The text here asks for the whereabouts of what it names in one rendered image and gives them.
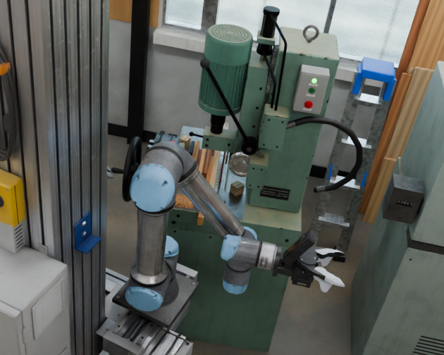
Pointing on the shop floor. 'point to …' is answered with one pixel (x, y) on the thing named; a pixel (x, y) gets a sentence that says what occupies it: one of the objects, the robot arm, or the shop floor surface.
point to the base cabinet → (249, 336)
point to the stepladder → (371, 72)
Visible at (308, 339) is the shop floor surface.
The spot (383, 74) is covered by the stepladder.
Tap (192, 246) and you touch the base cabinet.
